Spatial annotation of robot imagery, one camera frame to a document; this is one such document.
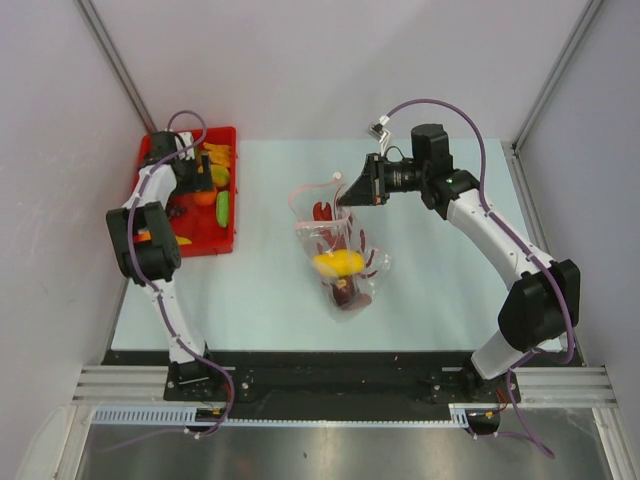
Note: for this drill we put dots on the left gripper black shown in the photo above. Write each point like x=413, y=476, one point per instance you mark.
x=200, y=182

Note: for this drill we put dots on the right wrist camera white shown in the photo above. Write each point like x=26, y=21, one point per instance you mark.
x=380, y=133

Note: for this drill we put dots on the green toy vegetable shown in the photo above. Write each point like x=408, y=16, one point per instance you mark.
x=222, y=205

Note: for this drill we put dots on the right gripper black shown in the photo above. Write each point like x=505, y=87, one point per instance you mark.
x=370, y=189

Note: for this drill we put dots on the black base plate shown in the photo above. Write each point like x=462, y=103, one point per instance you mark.
x=330, y=386

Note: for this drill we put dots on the right aluminium corner post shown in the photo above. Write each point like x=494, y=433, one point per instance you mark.
x=560, y=67

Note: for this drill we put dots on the red plastic bin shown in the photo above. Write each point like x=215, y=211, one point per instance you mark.
x=197, y=231

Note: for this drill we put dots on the white cable duct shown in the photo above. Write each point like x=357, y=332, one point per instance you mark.
x=145, y=415

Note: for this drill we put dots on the toy orange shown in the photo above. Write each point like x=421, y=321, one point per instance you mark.
x=205, y=198

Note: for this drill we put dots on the yellow red toy mango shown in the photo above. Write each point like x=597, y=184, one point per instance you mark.
x=220, y=175

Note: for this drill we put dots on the dark red toy fruit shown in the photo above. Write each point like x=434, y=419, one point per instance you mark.
x=344, y=292

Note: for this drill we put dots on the yellow toy banana bunch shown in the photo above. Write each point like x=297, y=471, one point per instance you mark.
x=219, y=154

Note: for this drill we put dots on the purple toy grapes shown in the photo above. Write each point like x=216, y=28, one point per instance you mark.
x=174, y=209

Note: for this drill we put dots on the clear zip top bag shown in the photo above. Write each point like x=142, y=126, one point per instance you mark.
x=314, y=206

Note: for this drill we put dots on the left aluminium corner post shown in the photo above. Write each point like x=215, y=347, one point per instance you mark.
x=111, y=54

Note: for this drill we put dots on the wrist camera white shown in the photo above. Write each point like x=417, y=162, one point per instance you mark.
x=184, y=143
x=380, y=133

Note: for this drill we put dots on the aluminium corner post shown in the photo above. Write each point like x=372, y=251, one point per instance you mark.
x=111, y=54
x=560, y=67

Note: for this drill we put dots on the aluminium rail frame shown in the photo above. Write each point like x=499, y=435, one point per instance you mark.
x=120, y=385

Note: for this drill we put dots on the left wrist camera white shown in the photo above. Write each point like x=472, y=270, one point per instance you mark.
x=184, y=143

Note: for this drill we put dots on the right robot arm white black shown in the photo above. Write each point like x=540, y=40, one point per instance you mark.
x=543, y=294

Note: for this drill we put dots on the red toy lobster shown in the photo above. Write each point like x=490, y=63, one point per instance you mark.
x=340, y=238

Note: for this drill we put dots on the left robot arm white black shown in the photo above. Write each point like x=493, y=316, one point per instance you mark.
x=148, y=253

